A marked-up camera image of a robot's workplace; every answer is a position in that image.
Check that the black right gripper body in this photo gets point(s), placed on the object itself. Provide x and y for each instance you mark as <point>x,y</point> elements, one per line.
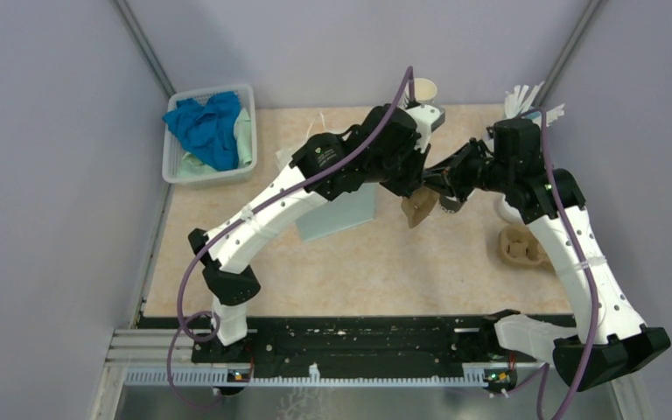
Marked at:
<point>477,171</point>

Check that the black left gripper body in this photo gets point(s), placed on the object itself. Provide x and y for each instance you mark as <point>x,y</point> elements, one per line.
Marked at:
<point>402,169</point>

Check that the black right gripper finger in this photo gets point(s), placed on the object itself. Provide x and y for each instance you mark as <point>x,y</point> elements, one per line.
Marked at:
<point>461,158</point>
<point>447,190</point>

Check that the brown pulp carrier piece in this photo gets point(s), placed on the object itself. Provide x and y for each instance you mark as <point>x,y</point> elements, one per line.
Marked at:
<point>418,206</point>

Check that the light blue paper bag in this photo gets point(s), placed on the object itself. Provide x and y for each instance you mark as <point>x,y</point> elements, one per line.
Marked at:
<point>349,210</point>

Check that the stack of paper cups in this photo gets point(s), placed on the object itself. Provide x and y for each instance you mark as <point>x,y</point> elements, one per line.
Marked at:
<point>419,91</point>

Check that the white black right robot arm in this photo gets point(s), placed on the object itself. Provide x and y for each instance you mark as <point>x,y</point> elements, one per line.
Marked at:
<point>610,338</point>

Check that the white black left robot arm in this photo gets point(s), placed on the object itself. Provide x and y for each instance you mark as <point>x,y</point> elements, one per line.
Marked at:
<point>388,148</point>

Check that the stack of plastic lids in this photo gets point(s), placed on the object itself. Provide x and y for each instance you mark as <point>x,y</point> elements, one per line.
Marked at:
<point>509,214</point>

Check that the white wrapped straws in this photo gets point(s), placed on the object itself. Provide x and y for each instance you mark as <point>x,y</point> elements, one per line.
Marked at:
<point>519,102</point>

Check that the brown pulp cup carrier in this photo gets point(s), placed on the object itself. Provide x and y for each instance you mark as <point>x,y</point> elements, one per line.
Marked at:
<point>519,248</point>

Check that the white plastic basket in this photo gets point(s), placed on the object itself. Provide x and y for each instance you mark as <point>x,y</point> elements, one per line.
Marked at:
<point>173,152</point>

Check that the blue cloth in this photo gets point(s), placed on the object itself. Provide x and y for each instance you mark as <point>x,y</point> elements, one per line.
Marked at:
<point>207,131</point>

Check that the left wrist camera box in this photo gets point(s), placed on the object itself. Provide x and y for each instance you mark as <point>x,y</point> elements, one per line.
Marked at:
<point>428,118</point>

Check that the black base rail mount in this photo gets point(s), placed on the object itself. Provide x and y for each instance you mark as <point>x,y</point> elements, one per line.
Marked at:
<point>359,352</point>

